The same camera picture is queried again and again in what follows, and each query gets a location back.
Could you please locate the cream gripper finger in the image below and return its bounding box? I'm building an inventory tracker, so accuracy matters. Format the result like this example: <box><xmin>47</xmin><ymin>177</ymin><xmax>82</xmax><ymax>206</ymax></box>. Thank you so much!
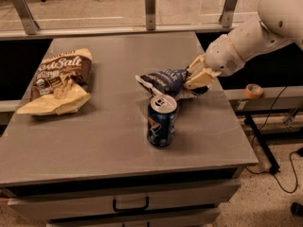
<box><xmin>187</xmin><ymin>55</ymin><xmax>205</xmax><ymax>78</ymax></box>
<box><xmin>184</xmin><ymin>68</ymin><xmax>221</xmax><ymax>90</ymax></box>

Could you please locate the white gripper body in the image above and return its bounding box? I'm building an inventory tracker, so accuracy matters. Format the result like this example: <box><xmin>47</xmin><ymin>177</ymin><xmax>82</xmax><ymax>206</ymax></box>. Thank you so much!
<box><xmin>205</xmin><ymin>34</ymin><xmax>245</xmax><ymax>77</ymax></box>

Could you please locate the blue chip bag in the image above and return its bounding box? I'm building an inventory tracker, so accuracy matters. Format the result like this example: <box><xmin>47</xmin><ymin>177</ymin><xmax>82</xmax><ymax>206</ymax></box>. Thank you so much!
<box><xmin>135</xmin><ymin>69</ymin><xmax>208</xmax><ymax>100</ymax></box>

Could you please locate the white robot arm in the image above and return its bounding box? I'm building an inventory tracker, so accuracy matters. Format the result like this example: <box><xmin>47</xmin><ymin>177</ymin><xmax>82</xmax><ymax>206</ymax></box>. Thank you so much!
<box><xmin>184</xmin><ymin>0</ymin><xmax>303</xmax><ymax>90</ymax></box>

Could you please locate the blue pepsi can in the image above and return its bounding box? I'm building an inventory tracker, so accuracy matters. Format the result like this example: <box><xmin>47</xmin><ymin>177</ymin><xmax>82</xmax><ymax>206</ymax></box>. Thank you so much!
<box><xmin>147</xmin><ymin>95</ymin><xmax>178</xmax><ymax>148</ymax></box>

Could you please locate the brown sea salt chip bag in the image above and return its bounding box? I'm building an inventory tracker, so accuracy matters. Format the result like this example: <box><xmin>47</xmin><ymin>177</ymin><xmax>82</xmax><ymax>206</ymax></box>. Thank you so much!
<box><xmin>17</xmin><ymin>48</ymin><xmax>92</xmax><ymax>115</ymax></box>

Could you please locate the orange tape roll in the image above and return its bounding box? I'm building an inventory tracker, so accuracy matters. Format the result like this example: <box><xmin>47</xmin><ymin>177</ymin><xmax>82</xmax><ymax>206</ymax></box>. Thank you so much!
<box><xmin>245</xmin><ymin>83</ymin><xmax>264</xmax><ymax>99</ymax></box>

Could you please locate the black table leg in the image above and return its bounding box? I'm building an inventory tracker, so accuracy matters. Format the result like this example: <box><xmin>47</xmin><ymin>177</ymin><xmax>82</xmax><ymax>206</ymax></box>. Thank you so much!
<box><xmin>244</xmin><ymin>113</ymin><xmax>280</xmax><ymax>175</ymax></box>

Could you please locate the upper grey drawer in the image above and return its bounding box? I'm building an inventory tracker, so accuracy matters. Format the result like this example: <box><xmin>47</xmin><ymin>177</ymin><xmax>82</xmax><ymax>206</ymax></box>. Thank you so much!
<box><xmin>9</xmin><ymin>179</ymin><xmax>241</xmax><ymax>220</ymax></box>

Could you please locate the grey drawer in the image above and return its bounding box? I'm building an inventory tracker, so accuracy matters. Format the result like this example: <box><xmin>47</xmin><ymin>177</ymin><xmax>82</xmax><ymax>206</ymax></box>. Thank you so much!
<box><xmin>46</xmin><ymin>208</ymin><xmax>221</xmax><ymax>227</ymax></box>
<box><xmin>9</xmin><ymin>179</ymin><xmax>241</xmax><ymax>220</ymax></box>

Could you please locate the lower grey drawer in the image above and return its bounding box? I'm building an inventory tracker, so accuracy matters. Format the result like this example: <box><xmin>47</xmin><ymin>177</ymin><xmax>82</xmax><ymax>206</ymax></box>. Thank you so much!
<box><xmin>46</xmin><ymin>208</ymin><xmax>221</xmax><ymax>227</ymax></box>

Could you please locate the right metal railing post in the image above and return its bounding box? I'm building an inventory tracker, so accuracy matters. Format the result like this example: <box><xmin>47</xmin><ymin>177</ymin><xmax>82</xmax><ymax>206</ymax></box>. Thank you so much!
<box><xmin>219</xmin><ymin>0</ymin><xmax>238</xmax><ymax>27</ymax></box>

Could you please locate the metal railing post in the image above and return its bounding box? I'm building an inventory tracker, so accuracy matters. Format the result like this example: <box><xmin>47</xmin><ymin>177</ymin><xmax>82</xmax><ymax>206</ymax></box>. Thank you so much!
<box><xmin>145</xmin><ymin>0</ymin><xmax>156</xmax><ymax>30</ymax></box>
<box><xmin>219</xmin><ymin>0</ymin><xmax>238</xmax><ymax>27</ymax></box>
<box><xmin>11</xmin><ymin>0</ymin><xmax>39</xmax><ymax>35</ymax></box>

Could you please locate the black cable on floor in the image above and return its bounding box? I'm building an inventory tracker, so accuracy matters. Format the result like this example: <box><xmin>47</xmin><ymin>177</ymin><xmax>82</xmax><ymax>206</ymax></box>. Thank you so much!
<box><xmin>245</xmin><ymin>85</ymin><xmax>299</xmax><ymax>195</ymax></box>

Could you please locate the middle metal railing post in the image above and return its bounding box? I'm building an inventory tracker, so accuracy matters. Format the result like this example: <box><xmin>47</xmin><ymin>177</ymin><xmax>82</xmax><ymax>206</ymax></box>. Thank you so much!
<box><xmin>145</xmin><ymin>0</ymin><xmax>156</xmax><ymax>30</ymax></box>

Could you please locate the black drawer handle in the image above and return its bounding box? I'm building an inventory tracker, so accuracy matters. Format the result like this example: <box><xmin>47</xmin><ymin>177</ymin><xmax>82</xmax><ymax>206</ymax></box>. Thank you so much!
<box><xmin>112</xmin><ymin>197</ymin><xmax>150</xmax><ymax>213</ymax></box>

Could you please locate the left metal railing post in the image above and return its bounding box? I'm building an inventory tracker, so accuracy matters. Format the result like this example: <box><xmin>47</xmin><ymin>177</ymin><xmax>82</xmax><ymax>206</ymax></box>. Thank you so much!
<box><xmin>11</xmin><ymin>0</ymin><xmax>39</xmax><ymax>35</ymax></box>

